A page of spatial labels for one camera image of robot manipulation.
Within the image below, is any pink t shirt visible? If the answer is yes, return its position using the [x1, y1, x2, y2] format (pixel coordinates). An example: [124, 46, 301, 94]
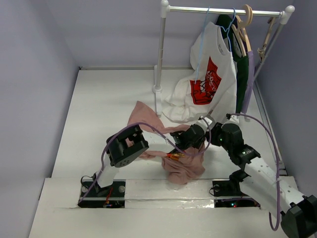
[128, 101, 205, 185]

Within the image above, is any light blue wire hanger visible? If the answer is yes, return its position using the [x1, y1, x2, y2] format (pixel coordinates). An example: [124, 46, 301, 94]
[194, 7, 210, 84]

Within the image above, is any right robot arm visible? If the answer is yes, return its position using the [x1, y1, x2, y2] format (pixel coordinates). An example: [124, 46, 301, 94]
[211, 123, 317, 238]

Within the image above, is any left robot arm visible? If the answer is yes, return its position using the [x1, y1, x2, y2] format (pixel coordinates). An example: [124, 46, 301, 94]
[92, 122, 209, 197]

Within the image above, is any white Coca-Cola t shirt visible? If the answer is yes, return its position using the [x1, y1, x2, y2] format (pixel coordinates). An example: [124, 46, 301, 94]
[162, 22, 237, 123]

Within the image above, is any lilac t shirt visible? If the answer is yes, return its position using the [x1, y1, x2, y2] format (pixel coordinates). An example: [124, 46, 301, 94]
[241, 21, 256, 115]

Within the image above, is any wooden clip hanger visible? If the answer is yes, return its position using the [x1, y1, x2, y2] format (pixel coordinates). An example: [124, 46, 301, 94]
[257, 17, 277, 62]

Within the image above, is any dark green t shirt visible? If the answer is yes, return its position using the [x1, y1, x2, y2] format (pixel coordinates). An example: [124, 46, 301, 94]
[216, 14, 249, 113]

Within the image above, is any white clothes rack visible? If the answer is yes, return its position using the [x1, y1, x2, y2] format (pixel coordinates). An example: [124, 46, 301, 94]
[153, 0, 295, 117]

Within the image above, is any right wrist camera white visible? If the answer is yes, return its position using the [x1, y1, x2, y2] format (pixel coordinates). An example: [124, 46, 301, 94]
[226, 114, 240, 124]

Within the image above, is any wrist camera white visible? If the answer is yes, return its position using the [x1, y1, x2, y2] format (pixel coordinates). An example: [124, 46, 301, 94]
[196, 116, 215, 132]
[226, 114, 240, 124]

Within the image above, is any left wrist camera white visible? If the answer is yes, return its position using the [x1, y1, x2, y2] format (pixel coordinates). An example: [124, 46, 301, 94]
[196, 116, 215, 132]

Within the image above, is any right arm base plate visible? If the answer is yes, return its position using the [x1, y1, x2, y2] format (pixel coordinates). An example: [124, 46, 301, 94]
[209, 170, 261, 208]

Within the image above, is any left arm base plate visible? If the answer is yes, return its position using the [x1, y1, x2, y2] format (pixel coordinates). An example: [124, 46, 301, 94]
[77, 175, 126, 209]

